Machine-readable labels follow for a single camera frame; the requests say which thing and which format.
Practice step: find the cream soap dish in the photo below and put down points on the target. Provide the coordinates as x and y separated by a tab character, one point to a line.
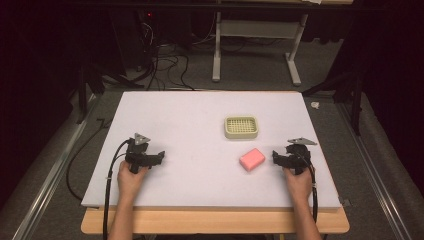
241	127

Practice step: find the person's left hand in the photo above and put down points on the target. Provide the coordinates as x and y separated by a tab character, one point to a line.
128	181

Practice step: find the wooden table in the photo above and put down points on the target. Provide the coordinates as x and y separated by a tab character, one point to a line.
213	221

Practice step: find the white foam mat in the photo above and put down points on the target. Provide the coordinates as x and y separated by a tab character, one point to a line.
186	180

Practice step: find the white metal desk frame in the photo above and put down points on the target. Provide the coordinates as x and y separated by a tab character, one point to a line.
217	50

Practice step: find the white crumpled scrap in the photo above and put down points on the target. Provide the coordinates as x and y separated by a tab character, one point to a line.
315	105

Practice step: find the black computer tower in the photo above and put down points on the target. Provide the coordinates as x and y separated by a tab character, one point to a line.
146	36

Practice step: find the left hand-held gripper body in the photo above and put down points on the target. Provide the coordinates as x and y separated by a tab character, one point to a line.
137	156

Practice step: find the person's right hand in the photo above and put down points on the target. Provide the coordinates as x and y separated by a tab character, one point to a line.
300	185

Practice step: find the metal floor rail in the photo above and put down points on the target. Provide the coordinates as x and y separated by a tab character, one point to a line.
376	186
50	180

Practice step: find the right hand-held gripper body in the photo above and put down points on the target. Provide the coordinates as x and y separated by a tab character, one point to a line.
297	156

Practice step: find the black metal stand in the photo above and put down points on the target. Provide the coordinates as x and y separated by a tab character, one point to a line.
82	93
357	100

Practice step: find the pink soap bar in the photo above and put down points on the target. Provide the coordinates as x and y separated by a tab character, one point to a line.
252	159

